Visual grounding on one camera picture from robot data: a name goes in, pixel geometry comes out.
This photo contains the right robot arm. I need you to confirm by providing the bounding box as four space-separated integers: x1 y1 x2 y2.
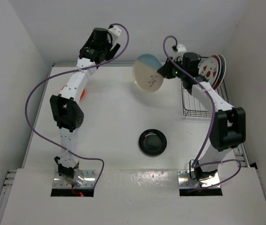
158 52 246 180

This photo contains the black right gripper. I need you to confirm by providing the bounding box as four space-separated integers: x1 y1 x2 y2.
160 55 188 79

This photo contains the beige blue leaf plate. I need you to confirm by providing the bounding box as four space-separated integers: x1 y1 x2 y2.
133 54 164 93

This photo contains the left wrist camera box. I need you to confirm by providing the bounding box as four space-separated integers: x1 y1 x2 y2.
108 25 122 44

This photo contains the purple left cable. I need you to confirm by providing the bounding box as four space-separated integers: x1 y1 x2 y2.
25 22 130 188

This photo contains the metal base plate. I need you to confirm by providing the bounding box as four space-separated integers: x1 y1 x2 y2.
52 170 96 189
177 169 221 189

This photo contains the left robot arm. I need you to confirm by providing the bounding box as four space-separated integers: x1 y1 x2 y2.
50 24 121 185

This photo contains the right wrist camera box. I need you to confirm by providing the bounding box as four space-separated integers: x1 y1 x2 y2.
172 44 186 61

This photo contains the white watermelon pattern plate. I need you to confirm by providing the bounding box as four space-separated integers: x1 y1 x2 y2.
199 57 219 84

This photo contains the wire dish rack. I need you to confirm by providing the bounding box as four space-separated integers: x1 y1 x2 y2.
181 52 233 117

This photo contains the orange plate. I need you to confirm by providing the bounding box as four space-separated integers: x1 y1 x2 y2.
61 85 85 100

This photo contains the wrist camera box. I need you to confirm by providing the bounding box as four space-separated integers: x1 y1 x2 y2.
108 25 122 44
172 44 186 61

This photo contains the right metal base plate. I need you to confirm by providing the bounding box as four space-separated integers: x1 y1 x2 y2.
177 169 221 189

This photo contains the red teal floral plate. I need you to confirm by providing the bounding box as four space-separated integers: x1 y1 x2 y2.
213 55 227 90
211 55 222 90

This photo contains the black plate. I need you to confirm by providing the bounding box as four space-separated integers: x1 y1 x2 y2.
138 129 167 157

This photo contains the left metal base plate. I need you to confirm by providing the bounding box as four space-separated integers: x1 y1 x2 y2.
52 170 96 189

